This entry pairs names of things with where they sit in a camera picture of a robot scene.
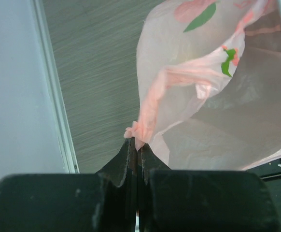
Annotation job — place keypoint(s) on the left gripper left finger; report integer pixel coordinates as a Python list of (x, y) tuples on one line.
[(105, 201)]

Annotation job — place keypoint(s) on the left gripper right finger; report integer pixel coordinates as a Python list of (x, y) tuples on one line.
[(201, 201)]

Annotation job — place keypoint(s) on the pink plastic bag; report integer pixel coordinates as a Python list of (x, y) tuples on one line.
[(209, 79)]

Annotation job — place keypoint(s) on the aluminium rail frame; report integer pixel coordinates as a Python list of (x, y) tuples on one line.
[(63, 133)]

